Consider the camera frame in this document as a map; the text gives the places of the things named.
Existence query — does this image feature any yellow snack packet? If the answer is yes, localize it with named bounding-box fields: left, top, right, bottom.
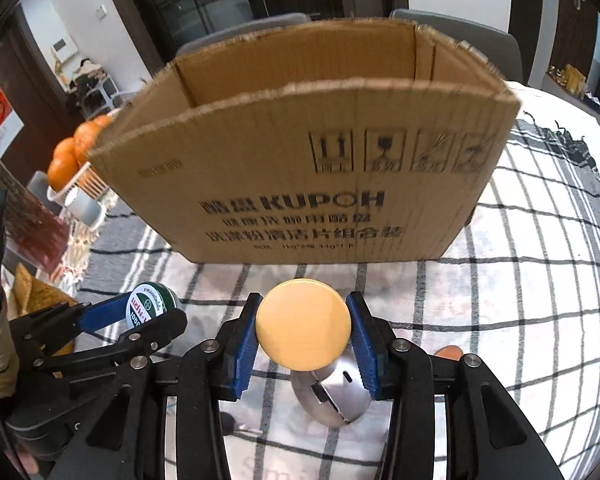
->
left=11, top=264, right=78, bottom=361

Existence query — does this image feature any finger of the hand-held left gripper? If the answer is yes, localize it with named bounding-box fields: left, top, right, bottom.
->
left=9, top=293, right=132, bottom=357
left=34, top=308, right=189, bottom=377

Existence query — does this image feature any black and white checkered tablecloth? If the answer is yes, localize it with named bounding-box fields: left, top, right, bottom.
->
left=65, top=80, right=600, bottom=480

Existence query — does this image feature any green and white round tin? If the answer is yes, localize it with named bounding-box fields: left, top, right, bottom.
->
left=125, top=282, right=182, bottom=331

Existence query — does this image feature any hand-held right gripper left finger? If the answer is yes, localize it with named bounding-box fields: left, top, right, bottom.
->
left=50, top=292, right=266, bottom=480

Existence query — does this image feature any white slatted fruit basket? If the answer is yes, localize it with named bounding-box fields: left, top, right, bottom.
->
left=46, top=162, right=110, bottom=211

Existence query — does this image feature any silver tin with yellow lid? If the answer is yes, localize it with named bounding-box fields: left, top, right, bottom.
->
left=255, top=278, right=372, bottom=429

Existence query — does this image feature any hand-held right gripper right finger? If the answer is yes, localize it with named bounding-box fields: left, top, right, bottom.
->
left=344, top=290, right=557, bottom=480

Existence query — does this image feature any yellow box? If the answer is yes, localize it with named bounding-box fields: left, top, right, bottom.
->
left=560, top=63, right=587, bottom=97

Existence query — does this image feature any red patterned packet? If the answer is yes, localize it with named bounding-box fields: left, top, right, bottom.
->
left=0, top=187, right=71, bottom=268

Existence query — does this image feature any white storage rack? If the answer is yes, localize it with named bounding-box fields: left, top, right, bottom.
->
left=77, top=75, right=121, bottom=116

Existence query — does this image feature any brown cardboard box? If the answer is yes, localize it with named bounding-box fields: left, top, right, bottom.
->
left=87, top=18, right=522, bottom=265

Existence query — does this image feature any grey chair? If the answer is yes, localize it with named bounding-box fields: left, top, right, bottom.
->
left=175, top=13, right=312, bottom=58
left=389, top=8, right=523, bottom=82

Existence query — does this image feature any grey cup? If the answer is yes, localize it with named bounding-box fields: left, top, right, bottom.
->
left=64, top=191, right=106, bottom=228

